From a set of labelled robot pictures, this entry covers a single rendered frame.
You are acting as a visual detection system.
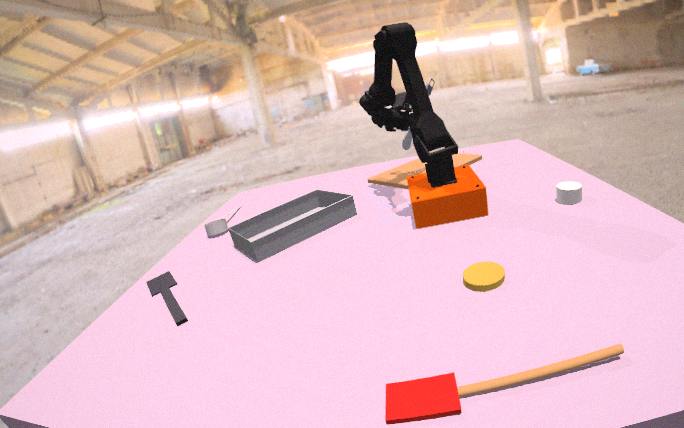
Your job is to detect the yellow flat disc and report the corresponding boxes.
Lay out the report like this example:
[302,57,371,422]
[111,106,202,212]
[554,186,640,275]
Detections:
[463,262,505,292]

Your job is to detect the red spatula with tan handle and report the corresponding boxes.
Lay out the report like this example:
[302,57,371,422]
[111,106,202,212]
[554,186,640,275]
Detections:
[385,343,624,424]

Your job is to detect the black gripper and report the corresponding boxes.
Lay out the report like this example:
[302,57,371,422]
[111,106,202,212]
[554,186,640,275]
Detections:
[384,109,414,132]

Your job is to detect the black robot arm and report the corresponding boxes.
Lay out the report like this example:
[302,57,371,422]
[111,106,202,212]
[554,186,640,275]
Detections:
[359,22,459,187]

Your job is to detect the grey saucepan with long handle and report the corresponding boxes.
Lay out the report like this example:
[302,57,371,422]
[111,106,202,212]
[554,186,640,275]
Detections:
[204,205,243,236]

